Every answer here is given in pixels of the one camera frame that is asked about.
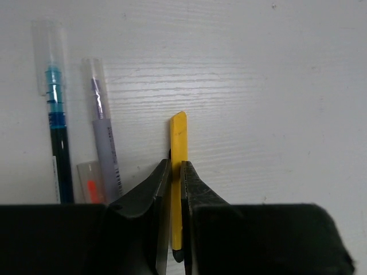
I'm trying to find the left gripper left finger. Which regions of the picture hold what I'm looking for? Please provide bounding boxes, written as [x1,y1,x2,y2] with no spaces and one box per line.
[1,159,171,274]

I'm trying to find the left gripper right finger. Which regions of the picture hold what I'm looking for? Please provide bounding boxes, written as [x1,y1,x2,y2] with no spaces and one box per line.
[181,162,354,274]

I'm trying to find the yellow utility knife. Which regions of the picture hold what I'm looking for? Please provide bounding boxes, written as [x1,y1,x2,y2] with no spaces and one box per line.
[170,111,188,263]

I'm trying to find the orange highlighter pen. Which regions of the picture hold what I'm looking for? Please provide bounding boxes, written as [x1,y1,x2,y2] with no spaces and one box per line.
[76,160,107,205]

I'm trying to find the purple grey marker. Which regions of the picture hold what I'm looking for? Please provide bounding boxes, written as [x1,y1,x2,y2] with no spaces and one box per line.
[81,58,123,203]

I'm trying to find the blue black pen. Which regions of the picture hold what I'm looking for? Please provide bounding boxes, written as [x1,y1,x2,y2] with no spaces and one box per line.
[31,19,75,203]

